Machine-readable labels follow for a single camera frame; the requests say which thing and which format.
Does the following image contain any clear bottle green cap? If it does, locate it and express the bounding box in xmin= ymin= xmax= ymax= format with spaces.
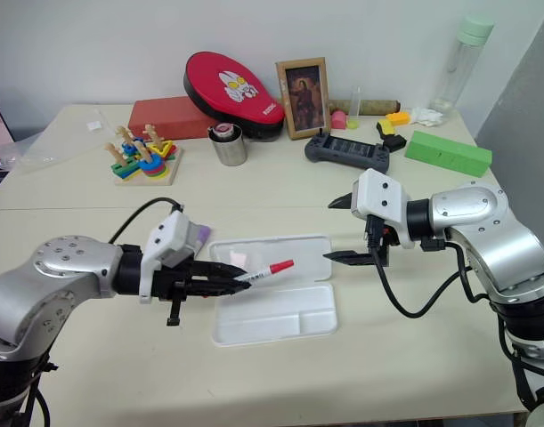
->
xmin=428 ymin=14 xmax=496 ymax=122

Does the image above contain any white plastic pencil case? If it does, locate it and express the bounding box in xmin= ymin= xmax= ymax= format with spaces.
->
xmin=208 ymin=234 xmax=340 ymax=348

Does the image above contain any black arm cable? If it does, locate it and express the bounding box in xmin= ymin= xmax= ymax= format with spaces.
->
xmin=365 ymin=216 xmax=493 ymax=319
xmin=108 ymin=197 xmax=184 ymax=246

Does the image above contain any wooden picture frame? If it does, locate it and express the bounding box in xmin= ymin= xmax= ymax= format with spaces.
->
xmin=275 ymin=57 xmax=331 ymax=141

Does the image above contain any red black boxing pad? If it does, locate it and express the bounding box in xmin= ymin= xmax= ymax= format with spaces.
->
xmin=183 ymin=51 xmax=287 ymax=143

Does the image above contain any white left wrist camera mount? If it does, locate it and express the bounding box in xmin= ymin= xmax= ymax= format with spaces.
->
xmin=139 ymin=210 xmax=198 ymax=305

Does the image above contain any rolled brown mat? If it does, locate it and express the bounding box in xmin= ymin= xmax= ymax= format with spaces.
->
xmin=326 ymin=98 xmax=402 ymax=115

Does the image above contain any clear plastic bag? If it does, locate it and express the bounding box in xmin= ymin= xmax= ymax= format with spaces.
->
xmin=12 ymin=105 xmax=135 ymax=175

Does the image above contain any stainless steel cup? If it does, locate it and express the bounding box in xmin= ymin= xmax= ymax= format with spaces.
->
xmin=207 ymin=124 xmax=249 ymax=168

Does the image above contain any purple capped marker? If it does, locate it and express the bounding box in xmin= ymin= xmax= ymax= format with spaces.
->
xmin=187 ymin=223 xmax=214 ymax=251

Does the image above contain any wooden shape stacking toy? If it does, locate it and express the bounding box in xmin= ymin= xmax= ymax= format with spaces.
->
xmin=103 ymin=124 xmax=184 ymax=188

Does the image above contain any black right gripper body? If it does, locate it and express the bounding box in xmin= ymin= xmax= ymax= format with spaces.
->
xmin=362 ymin=214 xmax=401 ymax=269

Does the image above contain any clear plastic tube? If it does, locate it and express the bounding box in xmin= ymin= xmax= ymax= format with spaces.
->
xmin=348 ymin=85 xmax=364 ymax=128

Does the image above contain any grey handheld game controller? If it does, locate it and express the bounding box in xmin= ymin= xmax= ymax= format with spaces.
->
xmin=304 ymin=128 xmax=393 ymax=175

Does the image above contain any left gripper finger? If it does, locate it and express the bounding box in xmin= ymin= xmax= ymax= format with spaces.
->
xmin=185 ymin=278 xmax=248 ymax=299
xmin=191 ymin=261 xmax=249 ymax=281

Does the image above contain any crumpled white tissue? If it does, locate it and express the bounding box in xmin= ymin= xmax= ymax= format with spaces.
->
xmin=406 ymin=106 xmax=447 ymax=127

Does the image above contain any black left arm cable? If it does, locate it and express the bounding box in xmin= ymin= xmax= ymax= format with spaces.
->
xmin=108 ymin=197 xmax=184 ymax=246

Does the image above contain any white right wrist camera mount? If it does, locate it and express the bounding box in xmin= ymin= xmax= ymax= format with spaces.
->
xmin=350 ymin=168 xmax=414 ymax=251

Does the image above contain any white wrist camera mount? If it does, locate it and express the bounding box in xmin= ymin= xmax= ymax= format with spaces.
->
xmin=350 ymin=168 xmax=414 ymax=251
xmin=139 ymin=210 xmax=198 ymax=305

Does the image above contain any green rectangular block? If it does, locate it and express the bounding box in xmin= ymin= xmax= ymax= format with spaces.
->
xmin=404 ymin=129 xmax=494 ymax=179

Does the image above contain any yellow black tool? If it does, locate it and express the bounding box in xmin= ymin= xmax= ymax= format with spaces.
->
xmin=375 ymin=119 xmax=408 ymax=150

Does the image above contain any red rectangular block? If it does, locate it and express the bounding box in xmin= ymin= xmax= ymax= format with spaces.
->
xmin=128 ymin=95 xmax=220 ymax=141

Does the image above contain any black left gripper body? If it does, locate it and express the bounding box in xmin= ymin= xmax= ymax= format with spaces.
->
xmin=150 ymin=258 xmax=202 ymax=327

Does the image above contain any red capped white marker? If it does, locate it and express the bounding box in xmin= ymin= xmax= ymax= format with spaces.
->
xmin=232 ymin=259 xmax=296 ymax=285

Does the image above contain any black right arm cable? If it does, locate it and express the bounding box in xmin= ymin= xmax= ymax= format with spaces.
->
xmin=365 ymin=216 xmax=493 ymax=319

